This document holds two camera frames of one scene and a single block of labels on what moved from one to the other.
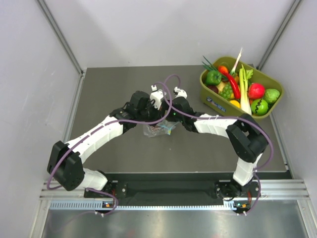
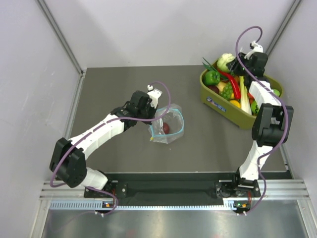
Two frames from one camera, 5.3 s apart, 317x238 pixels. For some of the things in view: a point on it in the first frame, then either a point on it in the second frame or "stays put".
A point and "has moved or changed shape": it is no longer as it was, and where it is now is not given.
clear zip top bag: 161,128 has moved or changed shape
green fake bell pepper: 213,78 stays put
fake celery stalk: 244,75 stays put
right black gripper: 170,118 -> 232,66
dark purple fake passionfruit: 214,88 stays put
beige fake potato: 220,86 stays put
